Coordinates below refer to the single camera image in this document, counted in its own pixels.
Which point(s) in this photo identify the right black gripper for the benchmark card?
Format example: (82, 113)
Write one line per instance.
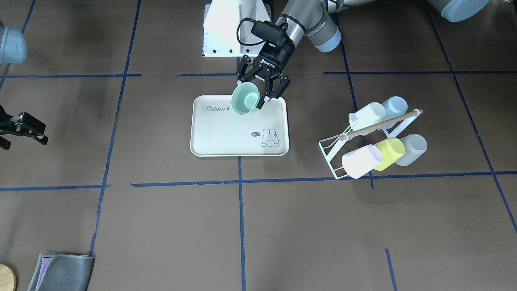
(25, 122)

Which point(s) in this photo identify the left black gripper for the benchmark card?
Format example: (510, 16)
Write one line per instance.
(278, 57)

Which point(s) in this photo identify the mint green cup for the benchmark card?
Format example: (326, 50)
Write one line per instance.
(245, 98)

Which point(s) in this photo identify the cream rabbit serving tray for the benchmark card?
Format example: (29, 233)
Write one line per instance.
(216, 131)

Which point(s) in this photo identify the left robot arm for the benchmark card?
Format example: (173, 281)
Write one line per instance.
(299, 18)

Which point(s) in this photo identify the beige cup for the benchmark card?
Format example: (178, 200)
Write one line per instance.
(370, 114)

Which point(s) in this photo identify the pink cup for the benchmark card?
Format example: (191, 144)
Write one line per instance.
(362, 160)

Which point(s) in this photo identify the blue cup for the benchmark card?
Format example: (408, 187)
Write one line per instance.
(395, 106)

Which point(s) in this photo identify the yellow cup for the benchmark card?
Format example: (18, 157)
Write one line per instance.
(392, 149)

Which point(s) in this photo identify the grey cup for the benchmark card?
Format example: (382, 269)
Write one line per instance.
(415, 145)

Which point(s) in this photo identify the folded grey cloth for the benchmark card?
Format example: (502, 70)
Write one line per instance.
(62, 272)

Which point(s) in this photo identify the wooden mug tree stand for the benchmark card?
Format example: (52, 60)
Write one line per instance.
(8, 279)

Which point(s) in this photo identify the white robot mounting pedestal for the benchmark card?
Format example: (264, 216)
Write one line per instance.
(225, 35)

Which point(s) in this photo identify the white wire cup rack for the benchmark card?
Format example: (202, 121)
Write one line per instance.
(334, 147)

